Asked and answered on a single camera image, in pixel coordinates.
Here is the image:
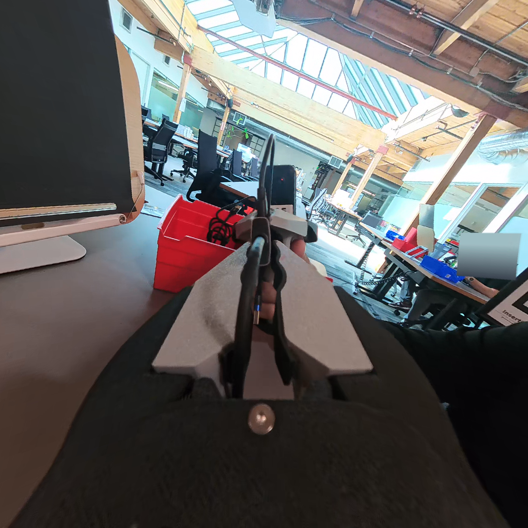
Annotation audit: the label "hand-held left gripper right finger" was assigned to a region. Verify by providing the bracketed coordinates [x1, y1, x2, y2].
[270, 242, 374, 387]

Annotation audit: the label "black usb-c cable orange plugs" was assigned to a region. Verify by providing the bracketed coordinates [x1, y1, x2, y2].
[207, 197, 259, 247]

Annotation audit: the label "blue parts bin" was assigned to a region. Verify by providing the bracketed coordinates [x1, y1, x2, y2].
[420, 255, 465, 284]

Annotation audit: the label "person's right hand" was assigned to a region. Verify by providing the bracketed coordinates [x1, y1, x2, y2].
[258, 238, 311, 331]

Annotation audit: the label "silver monitor stand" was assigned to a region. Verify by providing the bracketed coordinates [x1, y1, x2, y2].
[0, 235, 87, 275]

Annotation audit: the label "white printed sign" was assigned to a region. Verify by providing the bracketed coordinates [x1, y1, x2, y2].
[475, 280, 528, 327]

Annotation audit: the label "red plastic bin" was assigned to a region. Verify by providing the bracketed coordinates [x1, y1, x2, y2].
[153, 193, 257, 294]

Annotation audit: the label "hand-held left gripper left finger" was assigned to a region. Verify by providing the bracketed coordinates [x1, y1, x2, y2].
[152, 241, 258, 388]

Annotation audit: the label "black hub cable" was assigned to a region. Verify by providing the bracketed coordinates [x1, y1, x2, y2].
[229, 237, 266, 399]

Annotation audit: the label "black computer monitor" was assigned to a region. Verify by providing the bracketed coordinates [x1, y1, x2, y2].
[0, 0, 146, 249]

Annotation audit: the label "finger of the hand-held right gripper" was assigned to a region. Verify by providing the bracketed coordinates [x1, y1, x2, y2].
[234, 211, 257, 245]
[270, 207, 309, 240]

